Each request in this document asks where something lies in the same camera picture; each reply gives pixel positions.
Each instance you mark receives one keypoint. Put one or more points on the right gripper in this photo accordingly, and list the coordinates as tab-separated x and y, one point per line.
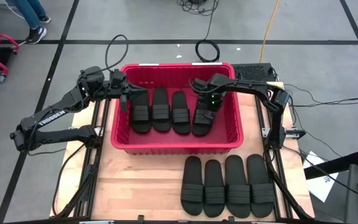
211	101

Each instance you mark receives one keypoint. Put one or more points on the black rubber slide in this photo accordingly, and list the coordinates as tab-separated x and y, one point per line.
201	127
181	121
259	174
214	177
237	174
141	121
192	174
161	118

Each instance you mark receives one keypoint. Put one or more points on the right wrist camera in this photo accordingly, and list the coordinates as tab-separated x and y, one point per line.
201	85

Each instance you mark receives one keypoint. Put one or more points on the person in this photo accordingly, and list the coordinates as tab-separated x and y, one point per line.
30	12

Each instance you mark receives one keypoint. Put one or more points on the red plastic bin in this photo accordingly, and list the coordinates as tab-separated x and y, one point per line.
179	144

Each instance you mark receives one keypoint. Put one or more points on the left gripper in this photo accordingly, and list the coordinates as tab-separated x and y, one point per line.
117	92

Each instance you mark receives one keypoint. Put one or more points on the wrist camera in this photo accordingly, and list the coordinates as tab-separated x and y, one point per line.
118	77
201	85

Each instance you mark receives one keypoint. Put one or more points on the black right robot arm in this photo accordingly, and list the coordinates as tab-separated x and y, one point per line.
244	85

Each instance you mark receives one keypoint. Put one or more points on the black aluminium rig frame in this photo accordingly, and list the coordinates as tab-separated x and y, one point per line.
87	186

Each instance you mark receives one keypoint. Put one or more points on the white paper sheet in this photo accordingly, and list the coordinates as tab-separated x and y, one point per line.
322	186

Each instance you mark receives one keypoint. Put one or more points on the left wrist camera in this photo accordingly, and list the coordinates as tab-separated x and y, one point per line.
118	77

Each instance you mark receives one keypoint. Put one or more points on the black computer box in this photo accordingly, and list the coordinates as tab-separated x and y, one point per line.
253	72

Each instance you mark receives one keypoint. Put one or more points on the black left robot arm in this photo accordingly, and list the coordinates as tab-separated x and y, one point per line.
51	116

